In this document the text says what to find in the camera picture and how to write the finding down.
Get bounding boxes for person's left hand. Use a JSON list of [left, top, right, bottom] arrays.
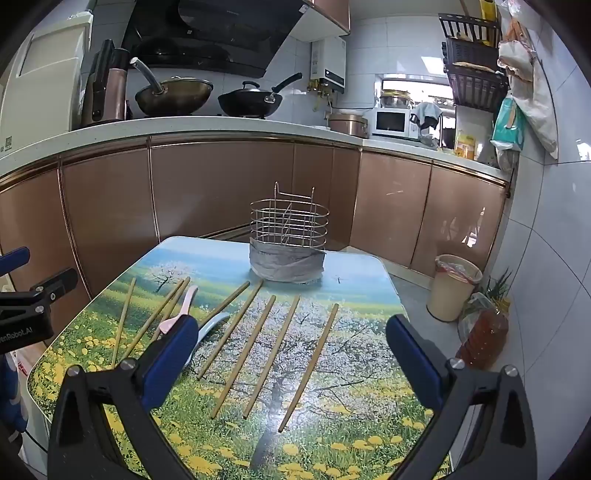
[[0, 357, 29, 432]]

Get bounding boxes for bamboo chopstick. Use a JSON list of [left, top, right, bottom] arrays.
[[196, 279, 265, 381], [242, 295, 302, 421], [150, 276, 192, 342], [111, 277, 137, 370], [117, 277, 186, 365], [210, 294, 278, 421], [198, 280, 251, 326], [278, 303, 341, 435]]

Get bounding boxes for black frying pan with lid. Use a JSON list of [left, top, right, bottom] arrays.
[[218, 72, 303, 118]]

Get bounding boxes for white kitchen countertop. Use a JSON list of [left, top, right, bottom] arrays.
[[0, 115, 513, 181]]

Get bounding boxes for copper cooking pot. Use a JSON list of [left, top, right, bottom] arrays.
[[328, 114, 369, 138]]

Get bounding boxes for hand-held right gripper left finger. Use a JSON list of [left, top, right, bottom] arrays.
[[46, 315, 199, 480]]

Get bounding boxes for pink ceramic spoon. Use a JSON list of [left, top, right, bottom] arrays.
[[154, 285, 199, 342]]

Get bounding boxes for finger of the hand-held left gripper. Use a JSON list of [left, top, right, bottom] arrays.
[[28, 268, 79, 308], [0, 247, 32, 278]]

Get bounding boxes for hanging plastic bags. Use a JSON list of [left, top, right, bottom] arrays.
[[498, 9, 561, 160]]

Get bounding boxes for black wall rack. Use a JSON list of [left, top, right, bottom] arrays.
[[438, 13, 509, 109]]

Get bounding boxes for stacked steel bowls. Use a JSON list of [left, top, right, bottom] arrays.
[[379, 89, 411, 110]]

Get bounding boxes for yellow packet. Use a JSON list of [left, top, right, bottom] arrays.
[[455, 129, 478, 160]]

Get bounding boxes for white microwave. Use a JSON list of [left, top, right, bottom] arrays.
[[372, 107, 422, 140]]

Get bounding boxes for grey dish cloth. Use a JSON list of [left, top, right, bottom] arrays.
[[410, 102, 444, 130]]

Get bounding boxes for teal tissue pack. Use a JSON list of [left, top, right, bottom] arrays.
[[490, 92, 527, 153]]

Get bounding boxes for white water heater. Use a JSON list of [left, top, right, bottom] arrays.
[[309, 37, 347, 90]]

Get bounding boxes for steel wok with handle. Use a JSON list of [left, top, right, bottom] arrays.
[[129, 56, 214, 117]]

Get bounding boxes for beige trash bin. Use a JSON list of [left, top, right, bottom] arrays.
[[426, 254, 483, 323]]

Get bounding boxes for bag of green onions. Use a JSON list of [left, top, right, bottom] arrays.
[[457, 268, 513, 342]]

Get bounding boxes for wire utensil holder grey base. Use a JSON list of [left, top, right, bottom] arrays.
[[248, 181, 329, 284]]

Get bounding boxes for black range hood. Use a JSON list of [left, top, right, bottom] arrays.
[[122, 0, 317, 79]]

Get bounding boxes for light blue ceramic spoon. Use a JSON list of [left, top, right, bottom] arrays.
[[182, 311, 232, 370]]

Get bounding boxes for copper upper cabinet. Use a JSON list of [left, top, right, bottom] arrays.
[[309, 0, 352, 35]]

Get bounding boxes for cooking oil bottle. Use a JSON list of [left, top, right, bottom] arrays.
[[455, 308, 509, 370]]

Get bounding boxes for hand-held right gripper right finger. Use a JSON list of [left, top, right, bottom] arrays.
[[385, 314, 539, 480]]

